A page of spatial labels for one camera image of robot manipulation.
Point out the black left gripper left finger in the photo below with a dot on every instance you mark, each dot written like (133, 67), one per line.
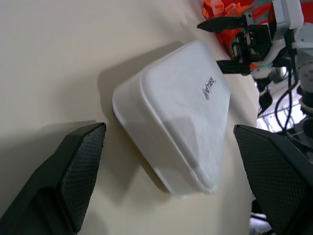
(49, 186)

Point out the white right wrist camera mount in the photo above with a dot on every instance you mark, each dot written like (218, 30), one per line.
(286, 14)

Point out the orange and teal backpack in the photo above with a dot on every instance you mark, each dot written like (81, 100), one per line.
(226, 40)

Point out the white plastic box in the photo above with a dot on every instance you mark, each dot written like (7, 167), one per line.
(171, 110)

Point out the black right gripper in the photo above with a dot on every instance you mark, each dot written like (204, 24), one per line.
(256, 39)

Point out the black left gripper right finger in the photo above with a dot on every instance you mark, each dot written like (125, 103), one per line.
(276, 176)

